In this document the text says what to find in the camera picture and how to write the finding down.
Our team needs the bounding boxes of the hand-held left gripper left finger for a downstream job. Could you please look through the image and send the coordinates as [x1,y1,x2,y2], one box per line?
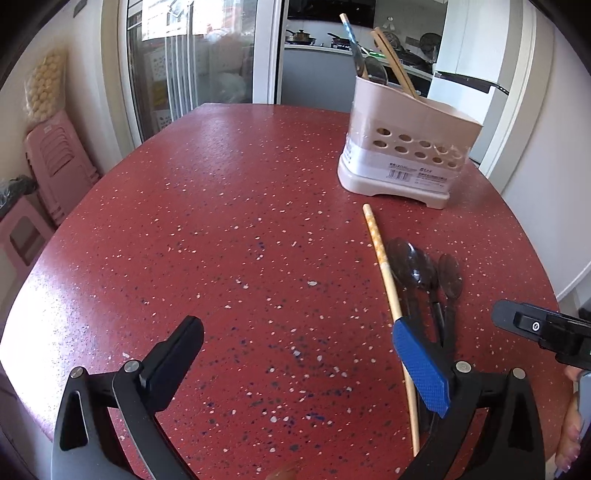
[50,316,205,480]

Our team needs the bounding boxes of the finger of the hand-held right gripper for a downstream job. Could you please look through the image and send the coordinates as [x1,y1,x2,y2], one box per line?
[492,299,591,343]

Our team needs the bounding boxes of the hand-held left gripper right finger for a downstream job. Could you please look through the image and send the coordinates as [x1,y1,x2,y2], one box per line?
[392,318,548,480]

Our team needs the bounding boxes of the dark translucent plastic spoon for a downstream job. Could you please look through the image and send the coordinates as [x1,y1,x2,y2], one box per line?
[353,46,370,80]
[364,55,389,86]
[436,253,463,344]
[413,249,451,347]
[385,237,444,344]

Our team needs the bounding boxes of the orange patterned bamboo chopstick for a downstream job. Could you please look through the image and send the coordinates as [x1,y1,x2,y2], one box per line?
[362,203,421,457]

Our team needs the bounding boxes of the cream plastic utensil holder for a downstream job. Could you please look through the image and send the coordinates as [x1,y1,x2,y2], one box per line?
[337,76,483,209]

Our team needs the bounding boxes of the blue patterned bamboo chopstick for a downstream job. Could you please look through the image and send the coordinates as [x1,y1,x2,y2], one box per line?
[340,13,370,79]

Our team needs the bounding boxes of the person's right hand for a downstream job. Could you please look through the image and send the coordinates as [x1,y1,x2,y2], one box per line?
[554,367,591,472]

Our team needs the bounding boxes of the pink plastic stool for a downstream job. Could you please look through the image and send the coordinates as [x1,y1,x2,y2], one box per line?
[0,191,56,268]

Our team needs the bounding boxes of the stack of pink stools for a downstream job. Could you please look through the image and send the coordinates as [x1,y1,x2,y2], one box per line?
[25,110,102,227]

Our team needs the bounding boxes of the black plastic bag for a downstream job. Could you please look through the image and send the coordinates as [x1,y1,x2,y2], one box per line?
[0,175,40,217]

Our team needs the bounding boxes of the black built-in oven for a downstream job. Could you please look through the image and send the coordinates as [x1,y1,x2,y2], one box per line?
[406,69,433,100]

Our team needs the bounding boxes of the white refrigerator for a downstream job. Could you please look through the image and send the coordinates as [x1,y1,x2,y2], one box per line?
[427,0,511,164]

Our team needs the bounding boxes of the black wok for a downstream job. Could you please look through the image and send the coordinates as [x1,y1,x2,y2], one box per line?
[392,44,435,66]

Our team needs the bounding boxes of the round perforated skimmer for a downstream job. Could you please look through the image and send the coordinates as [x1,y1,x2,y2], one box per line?
[418,32,441,63]

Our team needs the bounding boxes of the bag of yellow balls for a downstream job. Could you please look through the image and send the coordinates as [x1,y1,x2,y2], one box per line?
[23,50,68,125]

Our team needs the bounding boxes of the sliding glass door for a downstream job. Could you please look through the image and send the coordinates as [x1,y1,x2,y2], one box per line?
[117,0,282,139]

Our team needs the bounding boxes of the black range hood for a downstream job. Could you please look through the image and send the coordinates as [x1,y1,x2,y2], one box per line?
[286,0,377,24]

